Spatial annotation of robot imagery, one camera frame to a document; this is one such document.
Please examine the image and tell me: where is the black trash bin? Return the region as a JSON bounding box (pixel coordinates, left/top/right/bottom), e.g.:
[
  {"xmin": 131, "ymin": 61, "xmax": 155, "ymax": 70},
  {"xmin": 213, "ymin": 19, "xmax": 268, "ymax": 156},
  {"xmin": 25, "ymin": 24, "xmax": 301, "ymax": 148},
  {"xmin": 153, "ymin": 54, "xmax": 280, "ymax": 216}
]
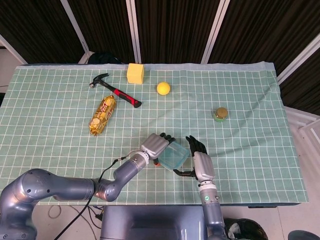
[{"xmin": 223, "ymin": 218, "xmax": 270, "ymax": 240}]

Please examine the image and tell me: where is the black bag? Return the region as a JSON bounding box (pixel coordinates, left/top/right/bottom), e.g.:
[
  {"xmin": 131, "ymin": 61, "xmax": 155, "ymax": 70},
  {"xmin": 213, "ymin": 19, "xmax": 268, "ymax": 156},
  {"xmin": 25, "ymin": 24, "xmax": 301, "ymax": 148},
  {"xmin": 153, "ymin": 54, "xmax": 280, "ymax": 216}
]
[{"xmin": 87, "ymin": 51, "xmax": 122, "ymax": 65}]

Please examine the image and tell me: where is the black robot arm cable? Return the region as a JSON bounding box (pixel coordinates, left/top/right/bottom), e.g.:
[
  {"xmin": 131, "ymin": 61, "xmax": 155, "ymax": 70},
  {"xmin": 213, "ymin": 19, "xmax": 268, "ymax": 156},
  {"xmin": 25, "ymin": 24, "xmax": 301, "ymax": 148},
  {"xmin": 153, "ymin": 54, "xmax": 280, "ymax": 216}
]
[{"xmin": 59, "ymin": 149, "xmax": 143, "ymax": 240}]

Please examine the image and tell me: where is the black red claw hammer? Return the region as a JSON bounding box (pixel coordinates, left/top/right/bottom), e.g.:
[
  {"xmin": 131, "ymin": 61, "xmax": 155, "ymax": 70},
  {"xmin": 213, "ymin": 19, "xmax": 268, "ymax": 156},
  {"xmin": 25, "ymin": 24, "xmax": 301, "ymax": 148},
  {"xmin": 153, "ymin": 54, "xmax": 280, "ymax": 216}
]
[{"xmin": 89, "ymin": 72, "xmax": 143, "ymax": 109}]

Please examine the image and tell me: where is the small green jar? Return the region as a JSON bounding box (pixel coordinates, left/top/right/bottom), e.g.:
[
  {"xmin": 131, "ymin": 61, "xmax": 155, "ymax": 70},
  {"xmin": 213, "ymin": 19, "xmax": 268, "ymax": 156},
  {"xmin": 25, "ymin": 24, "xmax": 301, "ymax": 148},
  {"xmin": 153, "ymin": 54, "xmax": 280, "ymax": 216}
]
[{"xmin": 212, "ymin": 107, "xmax": 229, "ymax": 123}]

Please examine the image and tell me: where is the clear blue plastic container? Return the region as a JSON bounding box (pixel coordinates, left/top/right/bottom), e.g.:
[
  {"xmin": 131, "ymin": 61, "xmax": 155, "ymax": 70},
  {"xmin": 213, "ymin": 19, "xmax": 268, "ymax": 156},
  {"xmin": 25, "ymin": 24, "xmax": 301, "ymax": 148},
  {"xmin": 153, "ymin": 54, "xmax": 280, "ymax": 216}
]
[{"xmin": 158, "ymin": 141, "xmax": 190, "ymax": 173}]

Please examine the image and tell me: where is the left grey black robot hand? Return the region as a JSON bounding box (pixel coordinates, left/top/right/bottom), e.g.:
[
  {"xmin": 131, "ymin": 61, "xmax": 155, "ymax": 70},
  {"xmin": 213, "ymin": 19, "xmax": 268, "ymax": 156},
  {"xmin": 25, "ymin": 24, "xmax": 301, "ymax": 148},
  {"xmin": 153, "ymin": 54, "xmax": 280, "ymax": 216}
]
[{"xmin": 139, "ymin": 132, "xmax": 176, "ymax": 167}]

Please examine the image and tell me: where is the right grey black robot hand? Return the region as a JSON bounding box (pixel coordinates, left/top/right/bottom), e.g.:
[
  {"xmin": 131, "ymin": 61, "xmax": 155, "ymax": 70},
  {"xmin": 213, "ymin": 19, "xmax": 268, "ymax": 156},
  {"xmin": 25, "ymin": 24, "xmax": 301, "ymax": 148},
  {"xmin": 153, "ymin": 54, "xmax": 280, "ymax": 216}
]
[{"xmin": 172, "ymin": 135, "xmax": 216, "ymax": 186}]

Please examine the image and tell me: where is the white partition frame post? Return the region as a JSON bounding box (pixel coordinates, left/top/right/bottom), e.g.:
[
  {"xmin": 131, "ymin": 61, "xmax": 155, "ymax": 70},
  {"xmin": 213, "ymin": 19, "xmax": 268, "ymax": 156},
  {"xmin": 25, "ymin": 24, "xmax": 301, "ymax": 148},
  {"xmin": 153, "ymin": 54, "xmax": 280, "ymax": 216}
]
[
  {"xmin": 276, "ymin": 37, "xmax": 320, "ymax": 85},
  {"xmin": 201, "ymin": 0, "xmax": 231, "ymax": 64},
  {"xmin": 125, "ymin": 0, "xmax": 142, "ymax": 64},
  {"xmin": 59, "ymin": 0, "xmax": 91, "ymax": 64},
  {"xmin": 0, "ymin": 33, "xmax": 28, "ymax": 65}
]

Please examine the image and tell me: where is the yellow sponge cube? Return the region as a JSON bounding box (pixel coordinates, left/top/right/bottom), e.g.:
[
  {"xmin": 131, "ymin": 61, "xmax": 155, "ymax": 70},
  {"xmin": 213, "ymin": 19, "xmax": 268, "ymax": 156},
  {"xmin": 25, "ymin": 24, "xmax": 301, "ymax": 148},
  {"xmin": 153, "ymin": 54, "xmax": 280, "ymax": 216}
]
[{"xmin": 126, "ymin": 63, "xmax": 146, "ymax": 85}]

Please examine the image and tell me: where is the yellow ball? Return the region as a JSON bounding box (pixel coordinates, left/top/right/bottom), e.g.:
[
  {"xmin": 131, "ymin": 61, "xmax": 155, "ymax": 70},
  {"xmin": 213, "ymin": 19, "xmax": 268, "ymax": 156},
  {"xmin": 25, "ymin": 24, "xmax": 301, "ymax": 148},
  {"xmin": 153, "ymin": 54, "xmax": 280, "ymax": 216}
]
[{"xmin": 156, "ymin": 81, "xmax": 171, "ymax": 96}]

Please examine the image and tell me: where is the dark floor cable bundle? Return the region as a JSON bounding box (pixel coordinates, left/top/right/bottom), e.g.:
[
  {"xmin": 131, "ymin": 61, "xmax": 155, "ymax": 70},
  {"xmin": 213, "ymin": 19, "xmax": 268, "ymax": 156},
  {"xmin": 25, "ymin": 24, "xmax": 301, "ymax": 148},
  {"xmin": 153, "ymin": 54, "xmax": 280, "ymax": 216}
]
[{"xmin": 82, "ymin": 205, "xmax": 105, "ymax": 226}]

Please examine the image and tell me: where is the gold foil snack package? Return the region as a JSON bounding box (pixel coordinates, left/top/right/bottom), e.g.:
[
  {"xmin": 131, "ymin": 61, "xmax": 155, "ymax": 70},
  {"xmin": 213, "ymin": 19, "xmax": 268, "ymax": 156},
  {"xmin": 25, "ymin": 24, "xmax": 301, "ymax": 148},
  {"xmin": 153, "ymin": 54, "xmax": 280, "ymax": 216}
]
[{"xmin": 88, "ymin": 94, "xmax": 118, "ymax": 137}]

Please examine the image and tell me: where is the green white checkered tablecloth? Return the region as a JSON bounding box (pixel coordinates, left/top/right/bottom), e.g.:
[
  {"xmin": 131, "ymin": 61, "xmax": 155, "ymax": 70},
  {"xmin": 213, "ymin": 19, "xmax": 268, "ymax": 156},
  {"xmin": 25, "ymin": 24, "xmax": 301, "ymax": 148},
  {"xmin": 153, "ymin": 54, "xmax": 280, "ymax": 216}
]
[{"xmin": 0, "ymin": 62, "xmax": 310, "ymax": 207}]

